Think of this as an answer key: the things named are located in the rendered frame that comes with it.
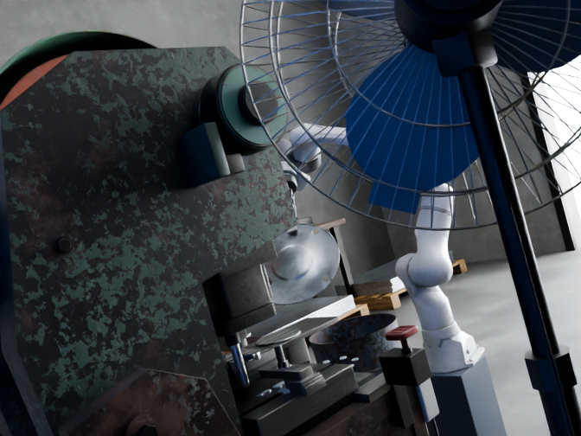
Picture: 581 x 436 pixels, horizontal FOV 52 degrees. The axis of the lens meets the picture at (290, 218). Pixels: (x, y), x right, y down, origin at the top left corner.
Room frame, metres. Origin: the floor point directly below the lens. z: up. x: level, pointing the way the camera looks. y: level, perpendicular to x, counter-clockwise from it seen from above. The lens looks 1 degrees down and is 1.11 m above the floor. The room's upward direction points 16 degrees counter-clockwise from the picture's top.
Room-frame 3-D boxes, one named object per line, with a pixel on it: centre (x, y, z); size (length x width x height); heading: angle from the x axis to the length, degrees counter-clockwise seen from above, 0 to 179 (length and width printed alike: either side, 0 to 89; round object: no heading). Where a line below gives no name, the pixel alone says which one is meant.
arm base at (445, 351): (2.00, -0.41, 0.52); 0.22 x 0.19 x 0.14; 136
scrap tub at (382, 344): (2.74, -0.14, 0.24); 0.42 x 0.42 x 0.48
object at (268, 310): (1.47, 0.22, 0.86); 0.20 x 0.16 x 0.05; 41
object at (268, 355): (1.47, 0.21, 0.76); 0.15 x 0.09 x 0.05; 41
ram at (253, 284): (1.50, 0.18, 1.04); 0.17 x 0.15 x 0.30; 131
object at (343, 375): (1.47, 0.21, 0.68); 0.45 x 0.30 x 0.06; 41
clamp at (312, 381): (1.34, 0.10, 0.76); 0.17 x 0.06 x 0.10; 41
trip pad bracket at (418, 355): (1.39, -0.17, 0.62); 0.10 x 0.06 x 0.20; 41
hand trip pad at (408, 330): (1.38, -0.18, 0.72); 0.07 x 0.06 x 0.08; 131
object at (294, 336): (1.59, 0.08, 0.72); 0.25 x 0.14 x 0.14; 131
